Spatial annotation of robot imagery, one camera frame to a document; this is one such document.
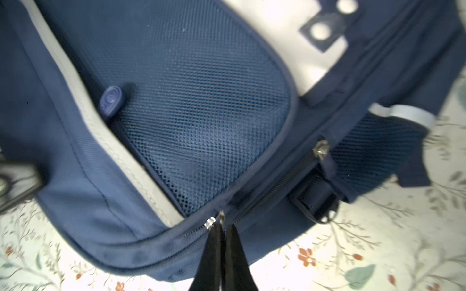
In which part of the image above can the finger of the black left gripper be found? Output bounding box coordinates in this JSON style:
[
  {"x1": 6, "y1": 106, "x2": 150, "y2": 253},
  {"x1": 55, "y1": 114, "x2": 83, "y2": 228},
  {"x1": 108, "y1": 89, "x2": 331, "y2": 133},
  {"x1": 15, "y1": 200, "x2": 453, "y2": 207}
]
[{"x1": 1, "y1": 161, "x2": 44, "y2": 214}]

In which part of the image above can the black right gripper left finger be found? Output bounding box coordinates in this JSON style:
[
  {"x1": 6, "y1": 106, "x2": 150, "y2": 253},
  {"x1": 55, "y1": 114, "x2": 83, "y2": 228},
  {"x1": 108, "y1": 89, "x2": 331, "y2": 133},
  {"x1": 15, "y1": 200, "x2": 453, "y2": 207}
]
[{"x1": 189, "y1": 224, "x2": 223, "y2": 291}]

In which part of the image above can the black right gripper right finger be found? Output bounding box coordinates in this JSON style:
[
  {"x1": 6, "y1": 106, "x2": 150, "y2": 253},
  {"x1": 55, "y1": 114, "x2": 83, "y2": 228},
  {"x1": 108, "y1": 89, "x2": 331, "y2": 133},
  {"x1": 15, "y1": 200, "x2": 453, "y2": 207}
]
[{"x1": 225, "y1": 225, "x2": 258, "y2": 291}]

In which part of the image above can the navy blue student backpack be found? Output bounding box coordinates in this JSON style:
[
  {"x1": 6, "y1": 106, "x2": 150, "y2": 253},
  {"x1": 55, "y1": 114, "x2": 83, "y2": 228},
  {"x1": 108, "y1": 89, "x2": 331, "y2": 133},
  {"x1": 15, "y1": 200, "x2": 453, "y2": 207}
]
[{"x1": 1, "y1": 1, "x2": 466, "y2": 281}]

